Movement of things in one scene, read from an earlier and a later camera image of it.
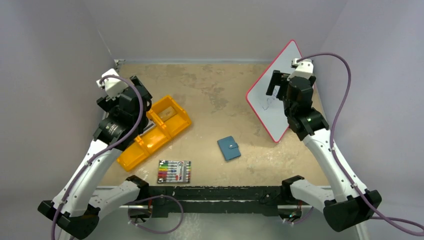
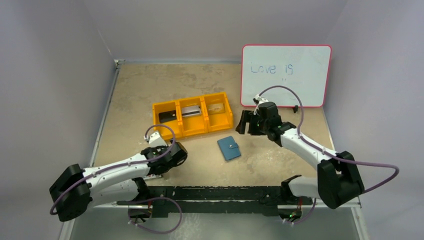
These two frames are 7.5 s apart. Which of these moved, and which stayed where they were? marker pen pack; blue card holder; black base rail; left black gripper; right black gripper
Moved: left black gripper; right black gripper; marker pen pack
Stayed: black base rail; blue card holder
